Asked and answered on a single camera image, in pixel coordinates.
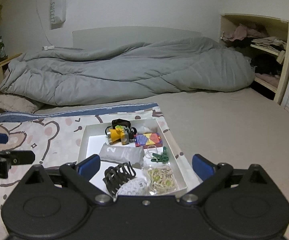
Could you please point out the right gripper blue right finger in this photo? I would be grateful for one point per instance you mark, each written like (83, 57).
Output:
(203, 167)

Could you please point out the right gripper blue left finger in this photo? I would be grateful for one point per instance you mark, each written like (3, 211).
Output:
(89, 167)

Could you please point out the black hair claw clip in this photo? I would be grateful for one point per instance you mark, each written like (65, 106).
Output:
(116, 177)

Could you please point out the green clothes pegs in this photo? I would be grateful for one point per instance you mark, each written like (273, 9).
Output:
(160, 157)

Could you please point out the bag of hair ties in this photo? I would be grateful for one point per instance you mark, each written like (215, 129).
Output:
(161, 180)

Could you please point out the grey pouch with number 2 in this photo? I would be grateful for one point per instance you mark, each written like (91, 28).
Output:
(122, 154)

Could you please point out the yellow headlamp with strap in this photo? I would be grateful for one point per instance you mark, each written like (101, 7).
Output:
(120, 131)

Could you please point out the colourful card box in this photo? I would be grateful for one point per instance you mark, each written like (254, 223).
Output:
(148, 139)

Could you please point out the beige fuzzy pillow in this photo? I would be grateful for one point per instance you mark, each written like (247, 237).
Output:
(15, 103)

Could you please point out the cartoon bear patterned cloth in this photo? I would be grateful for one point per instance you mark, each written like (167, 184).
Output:
(74, 135)

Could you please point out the white shallow tray box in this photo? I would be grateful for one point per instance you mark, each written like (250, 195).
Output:
(144, 166)

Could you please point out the white patterned pouch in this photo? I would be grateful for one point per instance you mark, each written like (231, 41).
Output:
(134, 187)

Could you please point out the white fluffy plush ball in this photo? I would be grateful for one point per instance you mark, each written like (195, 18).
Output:
(144, 129)

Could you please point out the grey quilted duvet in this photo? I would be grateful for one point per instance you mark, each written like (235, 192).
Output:
(71, 76)

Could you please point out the green glass bottle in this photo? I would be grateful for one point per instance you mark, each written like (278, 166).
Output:
(2, 48)

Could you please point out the pile of clothes on shelf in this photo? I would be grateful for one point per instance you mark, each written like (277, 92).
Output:
(259, 39)

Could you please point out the wooden wardrobe shelf unit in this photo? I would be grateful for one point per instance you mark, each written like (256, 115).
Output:
(271, 77)

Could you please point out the hanging white tissue pouch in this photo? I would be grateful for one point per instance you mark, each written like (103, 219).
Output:
(57, 13)

